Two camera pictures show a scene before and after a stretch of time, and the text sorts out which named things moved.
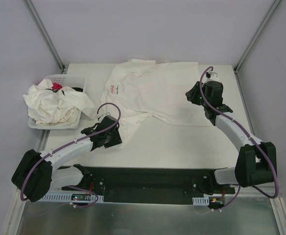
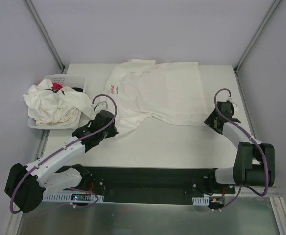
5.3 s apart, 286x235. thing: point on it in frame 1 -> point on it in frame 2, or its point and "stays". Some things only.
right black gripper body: (192, 94) -> (211, 120)
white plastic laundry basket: (67, 81) stays
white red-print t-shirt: (138, 87) stays
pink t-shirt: (57, 86) stays
